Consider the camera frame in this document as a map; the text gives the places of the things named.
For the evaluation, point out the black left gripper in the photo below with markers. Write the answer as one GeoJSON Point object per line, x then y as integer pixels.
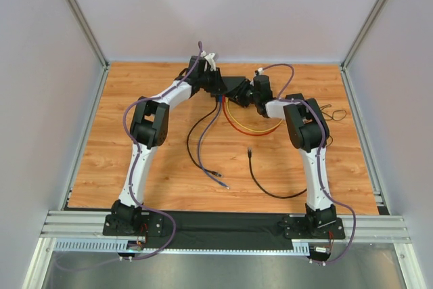
{"type": "Point", "coordinates": [218, 81]}

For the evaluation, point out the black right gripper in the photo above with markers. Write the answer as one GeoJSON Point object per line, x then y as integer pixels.
{"type": "Point", "coordinates": [244, 96]}

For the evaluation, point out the black network switch box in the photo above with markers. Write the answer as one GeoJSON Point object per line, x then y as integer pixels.
{"type": "Point", "coordinates": [233, 83]}

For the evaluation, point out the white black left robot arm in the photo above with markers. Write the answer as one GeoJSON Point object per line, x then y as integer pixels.
{"type": "Point", "coordinates": [146, 123]}

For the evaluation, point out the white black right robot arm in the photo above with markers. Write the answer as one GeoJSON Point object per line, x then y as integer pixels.
{"type": "Point", "coordinates": [308, 133]}

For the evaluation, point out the black cloth strip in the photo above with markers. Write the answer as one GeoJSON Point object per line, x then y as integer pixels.
{"type": "Point", "coordinates": [229, 231]}

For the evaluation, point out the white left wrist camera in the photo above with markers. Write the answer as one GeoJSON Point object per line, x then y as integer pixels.
{"type": "Point", "coordinates": [210, 60]}

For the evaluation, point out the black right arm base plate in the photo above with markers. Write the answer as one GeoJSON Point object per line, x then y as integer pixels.
{"type": "Point", "coordinates": [298, 227]}

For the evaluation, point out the aluminium left frame post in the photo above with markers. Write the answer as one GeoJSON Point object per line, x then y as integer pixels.
{"type": "Point", "coordinates": [87, 31]}

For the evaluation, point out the aluminium frame post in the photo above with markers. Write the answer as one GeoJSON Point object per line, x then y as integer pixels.
{"type": "Point", "coordinates": [364, 31]}
{"type": "Point", "coordinates": [87, 31]}

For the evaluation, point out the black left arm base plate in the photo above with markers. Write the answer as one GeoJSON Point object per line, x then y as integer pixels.
{"type": "Point", "coordinates": [155, 226]}

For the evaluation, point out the aluminium right frame post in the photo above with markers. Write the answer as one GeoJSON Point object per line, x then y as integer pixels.
{"type": "Point", "coordinates": [364, 31]}

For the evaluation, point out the aluminium front frame rail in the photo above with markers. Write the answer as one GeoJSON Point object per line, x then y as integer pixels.
{"type": "Point", "coordinates": [89, 224]}

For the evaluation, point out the grey slotted cable duct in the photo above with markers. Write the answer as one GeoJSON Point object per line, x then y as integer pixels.
{"type": "Point", "coordinates": [124, 246]}

